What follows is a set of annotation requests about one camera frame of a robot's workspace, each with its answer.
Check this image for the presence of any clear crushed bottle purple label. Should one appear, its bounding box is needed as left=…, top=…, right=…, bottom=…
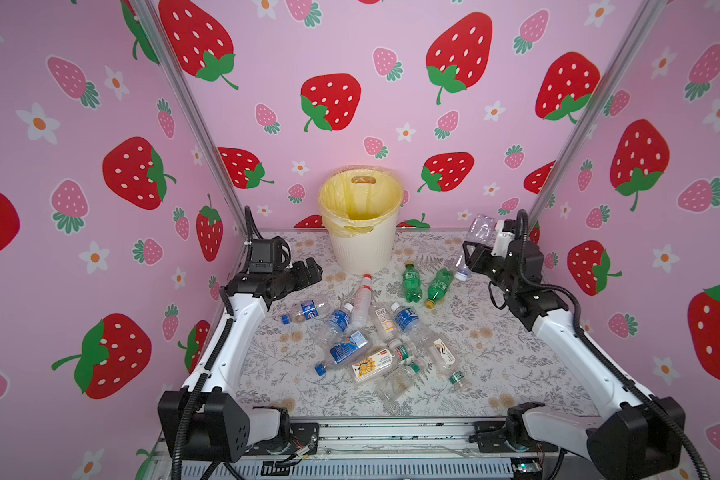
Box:
left=454, top=214, right=497, bottom=282

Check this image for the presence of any green soda bottle yellow cap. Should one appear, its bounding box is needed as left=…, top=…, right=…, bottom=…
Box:
left=402, top=261, right=423, bottom=303

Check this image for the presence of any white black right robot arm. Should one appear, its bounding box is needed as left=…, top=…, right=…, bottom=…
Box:
left=462, top=239, right=686, bottom=479

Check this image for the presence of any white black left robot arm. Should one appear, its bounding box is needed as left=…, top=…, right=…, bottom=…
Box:
left=157, top=257, right=323, bottom=468

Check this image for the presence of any cream plastic waste bin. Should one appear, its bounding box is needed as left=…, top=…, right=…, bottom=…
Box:
left=318, top=168, right=405, bottom=276

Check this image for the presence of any yellow bin liner bag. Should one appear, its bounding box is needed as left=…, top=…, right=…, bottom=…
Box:
left=318, top=166, right=404, bottom=237

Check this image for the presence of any white bottle red cap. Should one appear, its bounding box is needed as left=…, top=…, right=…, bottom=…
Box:
left=351, top=274, right=373, bottom=328

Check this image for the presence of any blue cap bottle blue label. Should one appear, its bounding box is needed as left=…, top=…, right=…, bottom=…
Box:
left=314, top=329, right=372, bottom=377

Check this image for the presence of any clear bottle orange white label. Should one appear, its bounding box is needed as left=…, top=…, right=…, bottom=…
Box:
left=372, top=304, right=398, bottom=341

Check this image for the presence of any clear bottle blue Chinese label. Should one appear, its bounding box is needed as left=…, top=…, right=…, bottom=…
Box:
left=391, top=303, right=426, bottom=337

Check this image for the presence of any green cap bottle white label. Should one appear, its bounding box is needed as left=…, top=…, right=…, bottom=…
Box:
left=427, top=336, right=465, bottom=387

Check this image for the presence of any sunflower label bottle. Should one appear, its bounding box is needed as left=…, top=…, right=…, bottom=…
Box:
left=351, top=347, right=403, bottom=384

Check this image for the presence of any small bottle red green label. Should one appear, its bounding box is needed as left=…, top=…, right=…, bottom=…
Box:
left=387, top=338, right=417, bottom=363

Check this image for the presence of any clear bottle green cap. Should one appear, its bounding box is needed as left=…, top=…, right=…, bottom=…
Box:
left=377, top=362, right=420, bottom=402

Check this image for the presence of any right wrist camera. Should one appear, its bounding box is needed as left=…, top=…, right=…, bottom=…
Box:
left=492, top=220, right=516, bottom=258

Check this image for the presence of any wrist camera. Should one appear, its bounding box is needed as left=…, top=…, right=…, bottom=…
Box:
left=247, top=236, right=291, bottom=274
left=492, top=220, right=516, bottom=258

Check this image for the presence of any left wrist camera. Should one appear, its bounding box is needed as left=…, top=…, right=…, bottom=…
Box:
left=247, top=236, right=291, bottom=274

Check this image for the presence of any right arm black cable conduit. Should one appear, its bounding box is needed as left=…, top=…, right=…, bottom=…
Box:
left=485, top=209, right=712, bottom=480

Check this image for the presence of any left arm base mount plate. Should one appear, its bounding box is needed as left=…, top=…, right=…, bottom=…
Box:
left=246, top=422, right=320, bottom=457

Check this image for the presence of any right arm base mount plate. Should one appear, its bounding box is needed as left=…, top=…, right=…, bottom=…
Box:
left=468, top=420, right=559, bottom=454

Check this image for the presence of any aluminium frame rail front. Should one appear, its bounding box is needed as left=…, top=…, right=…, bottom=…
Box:
left=182, top=417, right=601, bottom=479

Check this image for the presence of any left aluminium corner post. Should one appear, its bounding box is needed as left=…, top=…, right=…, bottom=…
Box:
left=134, top=1, right=250, bottom=234

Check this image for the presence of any aluminium corner post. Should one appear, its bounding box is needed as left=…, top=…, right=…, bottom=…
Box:
left=528, top=0, right=666, bottom=226
left=134, top=1, right=250, bottom=234

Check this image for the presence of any right aluminium corner post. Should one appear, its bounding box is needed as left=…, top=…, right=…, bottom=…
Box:
left=528, top=0, right=666, bottom=226

